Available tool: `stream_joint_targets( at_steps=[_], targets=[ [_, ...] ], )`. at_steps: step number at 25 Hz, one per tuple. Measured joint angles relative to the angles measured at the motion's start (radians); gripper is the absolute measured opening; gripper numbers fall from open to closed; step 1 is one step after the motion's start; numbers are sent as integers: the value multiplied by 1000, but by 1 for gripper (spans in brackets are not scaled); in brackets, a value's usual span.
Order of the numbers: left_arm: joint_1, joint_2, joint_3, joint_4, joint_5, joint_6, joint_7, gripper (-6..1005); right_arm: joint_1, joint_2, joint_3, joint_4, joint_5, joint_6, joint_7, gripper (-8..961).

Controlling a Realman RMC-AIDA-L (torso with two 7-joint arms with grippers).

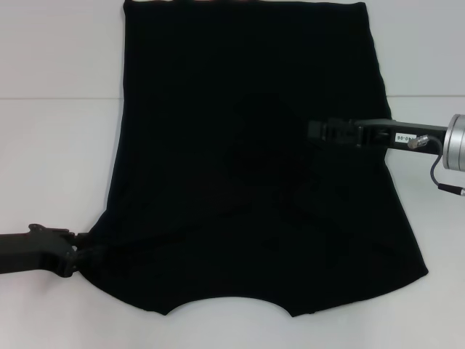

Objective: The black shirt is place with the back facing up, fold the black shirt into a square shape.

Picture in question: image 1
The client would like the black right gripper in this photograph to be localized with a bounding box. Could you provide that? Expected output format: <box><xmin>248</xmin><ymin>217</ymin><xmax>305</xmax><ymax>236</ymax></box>
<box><xmin>307</xmin><ymin>117</ymin><xmax>452</xmax><ymax>154</ymax></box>

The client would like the black t-shirt with beige print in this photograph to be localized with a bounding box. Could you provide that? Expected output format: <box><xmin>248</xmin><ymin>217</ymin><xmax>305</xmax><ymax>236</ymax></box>
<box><xmin>78</xmin><ymin>0</ymin><xmax>432</xmax><ymax>317</ymax></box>

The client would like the right gripper cable with plug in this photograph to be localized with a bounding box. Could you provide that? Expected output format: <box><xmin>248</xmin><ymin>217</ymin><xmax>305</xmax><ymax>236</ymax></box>
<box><xmin>407</xmin><ymin>133</ymin><xmax>465</xmax><ymax>197</ymax></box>

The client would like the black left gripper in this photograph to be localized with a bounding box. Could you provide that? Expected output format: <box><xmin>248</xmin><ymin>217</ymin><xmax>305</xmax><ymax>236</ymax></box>
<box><xmin>0</xmin><ymin>224</ymin><xmax>107</xmax><ymax>280</ymax></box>

